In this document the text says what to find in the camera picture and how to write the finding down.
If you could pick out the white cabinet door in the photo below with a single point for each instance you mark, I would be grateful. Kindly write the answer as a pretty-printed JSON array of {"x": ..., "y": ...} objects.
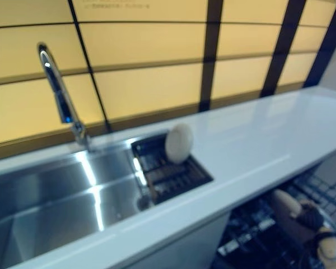
[{"x": 184, "y": 243}]

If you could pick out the chrome kitchen faucet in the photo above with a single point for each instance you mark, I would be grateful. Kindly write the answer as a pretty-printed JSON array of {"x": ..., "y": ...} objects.
[{"x": 58, "y": 92}]

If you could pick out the large beige plate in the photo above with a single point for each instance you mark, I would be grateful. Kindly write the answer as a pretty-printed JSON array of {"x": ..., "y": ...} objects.
[{"x": 285, "y": 201}]

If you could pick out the black dish drying rack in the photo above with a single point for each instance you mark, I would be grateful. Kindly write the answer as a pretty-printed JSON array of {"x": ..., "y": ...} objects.
[{"x": 173, "y": 179}]

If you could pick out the open black dishwasher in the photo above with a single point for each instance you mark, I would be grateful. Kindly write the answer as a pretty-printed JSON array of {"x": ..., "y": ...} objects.
[{"x": 254, "y": 238}]

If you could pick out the small beige plate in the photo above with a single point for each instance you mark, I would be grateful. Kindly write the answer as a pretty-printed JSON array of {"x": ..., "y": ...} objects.
[{"x": 179, "y": 143}]

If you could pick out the round steel sink drain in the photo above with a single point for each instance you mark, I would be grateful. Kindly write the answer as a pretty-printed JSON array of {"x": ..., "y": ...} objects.
[{"x": 143, "y": 201}]

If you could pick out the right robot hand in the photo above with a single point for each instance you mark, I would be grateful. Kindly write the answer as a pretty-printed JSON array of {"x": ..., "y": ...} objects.
[{"x": 310, "y": 217}]

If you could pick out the stainless steel sink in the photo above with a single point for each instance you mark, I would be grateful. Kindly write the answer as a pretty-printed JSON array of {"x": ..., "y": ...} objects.
[{"x": 67, "y": 193}]

